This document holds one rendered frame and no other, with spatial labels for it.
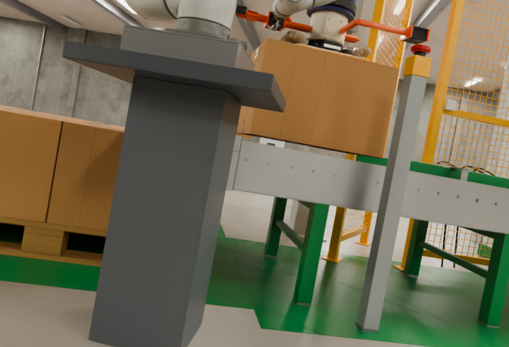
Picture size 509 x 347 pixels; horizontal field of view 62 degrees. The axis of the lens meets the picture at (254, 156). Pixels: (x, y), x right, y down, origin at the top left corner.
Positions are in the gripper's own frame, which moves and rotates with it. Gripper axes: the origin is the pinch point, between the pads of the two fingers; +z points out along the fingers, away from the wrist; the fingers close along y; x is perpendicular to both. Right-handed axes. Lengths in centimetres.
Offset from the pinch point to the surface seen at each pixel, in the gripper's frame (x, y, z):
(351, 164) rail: 35, 58, -34
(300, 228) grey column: 61, 109, 95
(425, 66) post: 48, 19, -53
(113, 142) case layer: -56, 66, -19
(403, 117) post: 44, 38, -52
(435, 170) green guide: 78, 54, -24
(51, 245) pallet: -73, 109, -19
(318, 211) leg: 26, 78, -34
